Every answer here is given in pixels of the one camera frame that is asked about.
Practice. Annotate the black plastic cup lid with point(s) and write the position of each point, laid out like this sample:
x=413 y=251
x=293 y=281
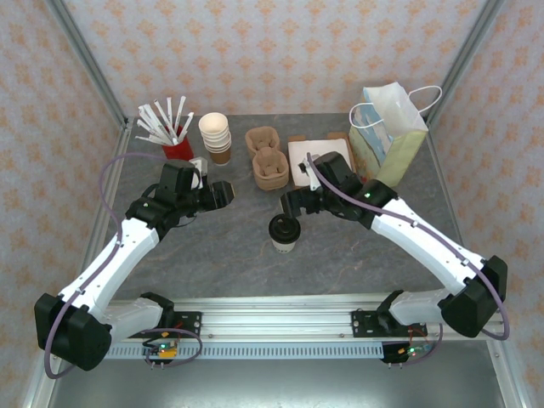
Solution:
x=284 y=229

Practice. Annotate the brown pulp cup carrier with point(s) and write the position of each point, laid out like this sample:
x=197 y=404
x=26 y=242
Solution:
x=272 y=185
x=265 y=146

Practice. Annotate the printed paper takeout bag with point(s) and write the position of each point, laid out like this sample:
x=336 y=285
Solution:
x=395 y=149

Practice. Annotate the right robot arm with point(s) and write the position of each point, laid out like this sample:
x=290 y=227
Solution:
x=433 y=251

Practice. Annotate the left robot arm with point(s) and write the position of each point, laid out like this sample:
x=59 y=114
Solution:
x=106 y=263

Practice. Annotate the brown paper coffee cup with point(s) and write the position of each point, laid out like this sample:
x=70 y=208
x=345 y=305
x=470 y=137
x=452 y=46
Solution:
x=221 y=158

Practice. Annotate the red straw holder cup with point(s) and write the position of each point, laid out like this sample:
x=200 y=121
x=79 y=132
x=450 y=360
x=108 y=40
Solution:
x=178 y=149

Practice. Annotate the white wrapped straw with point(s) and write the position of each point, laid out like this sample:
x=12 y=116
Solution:
x=180 y=112
x=151 y=127
x=156 y=119
x=186 y=124
x=162 y=114
x=152 y=121
x=153 y=137
x=171 y=112

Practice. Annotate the brown cardboard napkin tray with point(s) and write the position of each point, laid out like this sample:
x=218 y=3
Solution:
x=296 y=138

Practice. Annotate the grey metal panel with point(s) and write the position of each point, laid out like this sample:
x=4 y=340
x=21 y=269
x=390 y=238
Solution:
x=276 y=387

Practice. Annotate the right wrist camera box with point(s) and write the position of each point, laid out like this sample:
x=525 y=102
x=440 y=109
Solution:
x=314 y=183

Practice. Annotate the aluminium table side rail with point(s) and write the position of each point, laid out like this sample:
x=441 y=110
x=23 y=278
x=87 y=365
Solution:
x=446 y=178
x=121 y=144

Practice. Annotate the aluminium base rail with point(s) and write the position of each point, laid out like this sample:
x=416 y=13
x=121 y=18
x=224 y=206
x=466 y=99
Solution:
x=276 y=323

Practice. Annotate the aluminium frame post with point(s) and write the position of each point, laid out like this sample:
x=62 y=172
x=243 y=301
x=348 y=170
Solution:
x=88 y=55
x=463 y=55

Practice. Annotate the aluminium lower frame bar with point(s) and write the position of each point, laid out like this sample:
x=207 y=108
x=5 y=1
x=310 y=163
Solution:
x=512 y=397
x=36 y=397

